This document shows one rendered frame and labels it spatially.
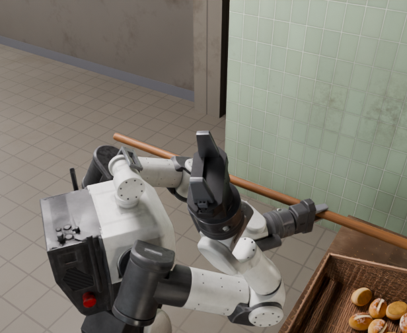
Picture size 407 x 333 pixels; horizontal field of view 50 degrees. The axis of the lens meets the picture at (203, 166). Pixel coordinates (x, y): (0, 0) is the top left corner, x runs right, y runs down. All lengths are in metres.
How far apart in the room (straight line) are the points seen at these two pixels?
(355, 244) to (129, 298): 1.50
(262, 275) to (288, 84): 1.94
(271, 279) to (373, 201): 2.03
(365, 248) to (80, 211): 1.51
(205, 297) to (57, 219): 0.40
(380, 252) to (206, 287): 1.41
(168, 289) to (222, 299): 0.13
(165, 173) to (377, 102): 1.57
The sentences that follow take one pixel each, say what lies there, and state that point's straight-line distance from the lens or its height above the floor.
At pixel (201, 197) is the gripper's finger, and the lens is 0.64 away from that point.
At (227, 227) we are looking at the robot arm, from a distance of 0.75.
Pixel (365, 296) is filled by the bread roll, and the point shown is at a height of 0.64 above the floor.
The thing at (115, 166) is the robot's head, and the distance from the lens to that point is 1.07.
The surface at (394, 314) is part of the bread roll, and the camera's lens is 1.96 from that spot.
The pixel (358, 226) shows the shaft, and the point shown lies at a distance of 1.40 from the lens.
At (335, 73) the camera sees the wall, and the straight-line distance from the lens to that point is 2.63.
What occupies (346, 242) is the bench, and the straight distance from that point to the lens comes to 2.27.
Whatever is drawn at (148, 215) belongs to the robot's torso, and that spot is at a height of 1.40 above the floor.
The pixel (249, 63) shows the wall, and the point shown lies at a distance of 2.84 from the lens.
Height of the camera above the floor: 2.11
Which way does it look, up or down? 35 degrees down
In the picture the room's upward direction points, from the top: straight up
